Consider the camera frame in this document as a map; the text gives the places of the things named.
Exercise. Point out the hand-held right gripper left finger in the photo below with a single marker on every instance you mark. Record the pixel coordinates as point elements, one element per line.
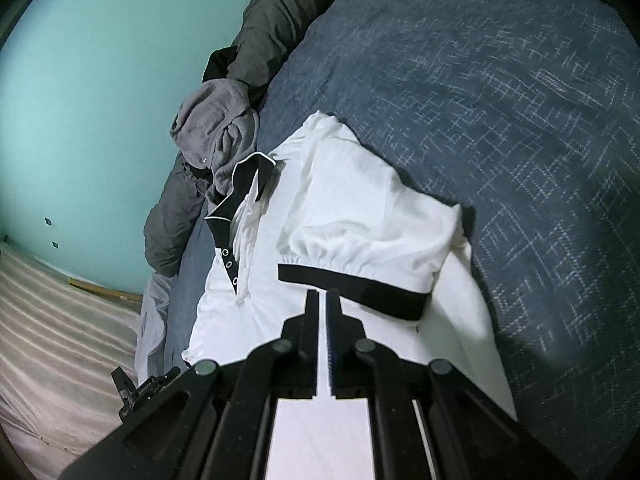
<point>300,330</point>

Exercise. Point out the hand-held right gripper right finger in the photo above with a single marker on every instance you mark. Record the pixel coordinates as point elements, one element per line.
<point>345,330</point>

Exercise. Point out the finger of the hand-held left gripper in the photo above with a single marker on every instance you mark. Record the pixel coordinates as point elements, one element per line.
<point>160,380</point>

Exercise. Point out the white polo shirt black trim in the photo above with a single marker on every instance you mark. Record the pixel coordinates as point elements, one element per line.
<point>360,200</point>

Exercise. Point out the light grey crumpled sheet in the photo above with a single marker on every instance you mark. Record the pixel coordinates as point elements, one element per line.
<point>152,320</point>

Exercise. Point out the beige curtain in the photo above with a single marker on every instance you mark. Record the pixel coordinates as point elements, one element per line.
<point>50,335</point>

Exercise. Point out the wooden board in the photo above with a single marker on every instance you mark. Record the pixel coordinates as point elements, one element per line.
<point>100,291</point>

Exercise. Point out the grey hoodie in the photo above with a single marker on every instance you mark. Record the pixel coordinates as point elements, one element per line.
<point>210,115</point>

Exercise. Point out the dark grey rolled duvet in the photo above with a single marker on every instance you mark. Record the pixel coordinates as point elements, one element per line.
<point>280,20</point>

